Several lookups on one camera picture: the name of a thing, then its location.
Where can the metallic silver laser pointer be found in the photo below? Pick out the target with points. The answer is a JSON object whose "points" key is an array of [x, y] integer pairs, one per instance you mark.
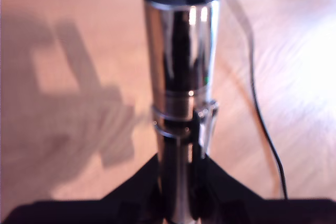
{"points": [[181, 51]]}

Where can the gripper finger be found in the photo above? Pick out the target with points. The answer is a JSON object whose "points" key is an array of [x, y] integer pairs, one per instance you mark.
{"points": [[231, 203], [136, 200]]}

